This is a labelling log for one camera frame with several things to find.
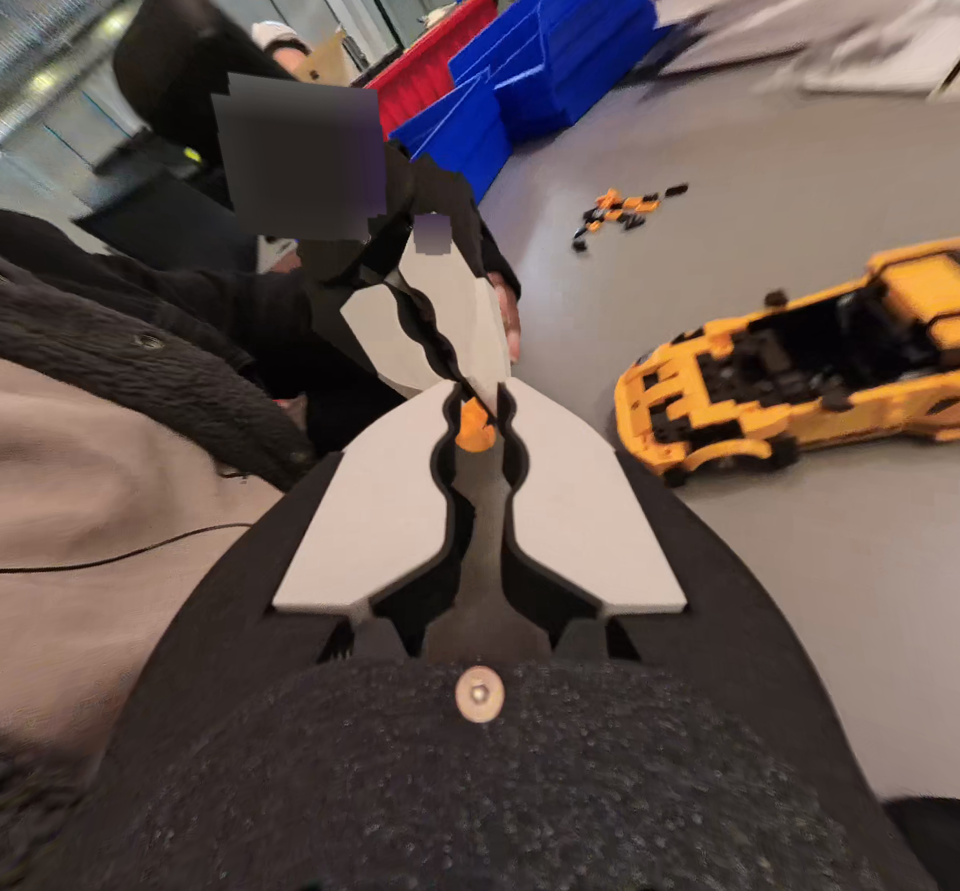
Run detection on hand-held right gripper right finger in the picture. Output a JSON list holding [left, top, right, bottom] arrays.
[[497, 378, 690, 658]]

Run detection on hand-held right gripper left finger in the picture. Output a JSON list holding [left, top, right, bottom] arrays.
[[271, 379, 475, 658]]

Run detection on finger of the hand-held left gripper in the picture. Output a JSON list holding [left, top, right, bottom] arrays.
[[339, 285, 456, 399], [397, 233, 515, 414]]

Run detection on orange printed lego slope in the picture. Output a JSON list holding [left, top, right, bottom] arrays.
[[455, 397, 498, 453]]

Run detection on orange lego car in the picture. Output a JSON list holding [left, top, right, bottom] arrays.
[[613, 237, 960, 487]]

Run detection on pile of orange black lego pieces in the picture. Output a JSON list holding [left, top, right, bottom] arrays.
[[581, 186, 665, 236]]

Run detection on person's left hand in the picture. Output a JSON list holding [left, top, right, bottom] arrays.
[[486, 270, 524, 365]]

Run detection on red plastic bin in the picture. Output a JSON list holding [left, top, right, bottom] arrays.
[[367, 0, 502, 138]]

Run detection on brown cardboard box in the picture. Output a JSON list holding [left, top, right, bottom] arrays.
[[296, 28, 360, 87]]

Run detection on person's black fleece jacket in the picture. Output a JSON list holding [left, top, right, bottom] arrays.
[[0, 283, 320, 491]]

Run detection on person's beige shirt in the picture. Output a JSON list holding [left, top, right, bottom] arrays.
[[0, 358, 286, 757]]

